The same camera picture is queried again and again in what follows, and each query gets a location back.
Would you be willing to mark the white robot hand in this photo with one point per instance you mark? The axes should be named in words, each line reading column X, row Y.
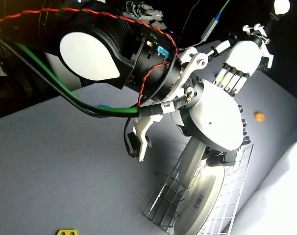
column 217, row 117
column 244, row 58

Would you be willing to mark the spare white robot hand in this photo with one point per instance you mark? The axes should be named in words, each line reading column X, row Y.
column 146, row 12

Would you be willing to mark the white backdrop sheet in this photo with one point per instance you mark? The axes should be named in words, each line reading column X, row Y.
column 273, row 195

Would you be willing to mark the blue pentagon block with holes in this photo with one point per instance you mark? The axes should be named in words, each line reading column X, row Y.
column 103, row 106

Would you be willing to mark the white computer tower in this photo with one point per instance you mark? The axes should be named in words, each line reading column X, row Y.
column 53, row 73

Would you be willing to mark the yellow block with holes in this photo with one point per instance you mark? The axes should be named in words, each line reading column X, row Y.
column 66, row 232

